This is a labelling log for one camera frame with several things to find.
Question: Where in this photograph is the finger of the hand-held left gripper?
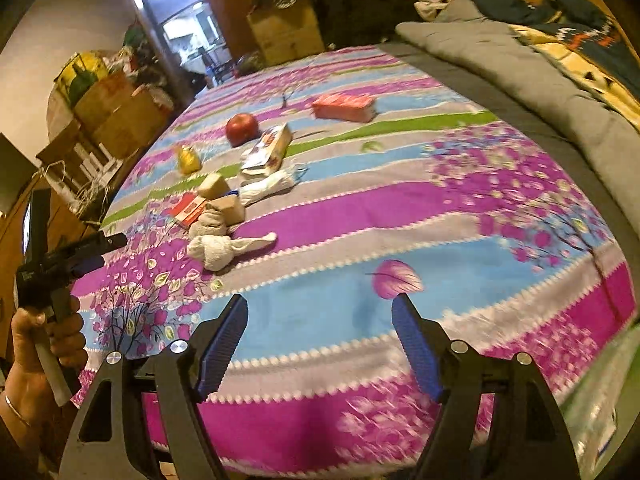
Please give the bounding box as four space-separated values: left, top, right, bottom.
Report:
62 254 107 281
50 232 129 263

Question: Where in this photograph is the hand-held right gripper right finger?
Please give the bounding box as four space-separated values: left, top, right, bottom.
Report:
391 292 583 480

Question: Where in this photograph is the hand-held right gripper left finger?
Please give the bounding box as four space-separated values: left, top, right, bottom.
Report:
59 294 249 480

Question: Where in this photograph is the white face mask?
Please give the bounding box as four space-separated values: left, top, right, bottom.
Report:
239 167 307 207
189 210 231 239

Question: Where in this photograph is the green plastic bag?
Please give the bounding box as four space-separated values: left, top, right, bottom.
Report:
560 327 640 480

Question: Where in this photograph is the tan red printed snack box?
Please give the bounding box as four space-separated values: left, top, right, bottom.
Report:
241 123 294 177

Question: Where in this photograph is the person's left forearm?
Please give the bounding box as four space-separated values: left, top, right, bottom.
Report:
0 360 63 466

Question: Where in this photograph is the person's left hand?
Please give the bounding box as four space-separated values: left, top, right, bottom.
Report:
10 296 89 411

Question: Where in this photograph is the wooden dresser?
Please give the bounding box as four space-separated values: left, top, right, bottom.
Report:
0 180 109 361

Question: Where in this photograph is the red white small carton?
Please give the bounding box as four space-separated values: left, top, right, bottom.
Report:
170 191 207 227

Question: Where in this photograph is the white sock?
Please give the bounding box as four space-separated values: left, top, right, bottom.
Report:
186 231 279 274

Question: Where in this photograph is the dark monitor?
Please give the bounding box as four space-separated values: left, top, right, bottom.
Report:
0 132 39 211

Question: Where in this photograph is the gold foil wrapper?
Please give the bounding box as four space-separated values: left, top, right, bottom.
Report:
175 144 204 176

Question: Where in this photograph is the brown cardboard box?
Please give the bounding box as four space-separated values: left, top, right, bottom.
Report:
74 72 136 131
259 30 326 66
92 87 174 159
247 0 322 37

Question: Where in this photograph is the floral printed bedsheet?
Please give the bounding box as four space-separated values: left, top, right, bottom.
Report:
70 45 638 476

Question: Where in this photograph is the yellow green bag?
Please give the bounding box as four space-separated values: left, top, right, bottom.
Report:
55 51 114 106

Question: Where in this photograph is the red apple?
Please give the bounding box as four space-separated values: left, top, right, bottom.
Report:
225 113 260 149

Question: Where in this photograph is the green cloth bundle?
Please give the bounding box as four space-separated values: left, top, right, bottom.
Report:
124 25 151 49

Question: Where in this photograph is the dark wooden chair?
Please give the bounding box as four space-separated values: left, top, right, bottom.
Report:
197 47 234 86

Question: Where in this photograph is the red rectangular box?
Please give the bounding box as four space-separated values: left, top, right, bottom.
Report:
310 92 377 124

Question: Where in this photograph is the grey quilt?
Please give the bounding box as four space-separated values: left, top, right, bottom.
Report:
377 0 640 276

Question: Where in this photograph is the yellow patterned blanket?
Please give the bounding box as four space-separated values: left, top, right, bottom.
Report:
510 22 640 136

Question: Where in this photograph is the white crumpled cloth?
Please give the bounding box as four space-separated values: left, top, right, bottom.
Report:
414 0 454 24

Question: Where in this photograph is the black jacket pile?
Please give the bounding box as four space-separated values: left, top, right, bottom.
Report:
310 0 417 52

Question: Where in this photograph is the tangle of white cables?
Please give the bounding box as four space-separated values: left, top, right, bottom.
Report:
35 160 117 222

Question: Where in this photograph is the thin metal bracelet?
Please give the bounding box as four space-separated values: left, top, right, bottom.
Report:
4 394 32 428

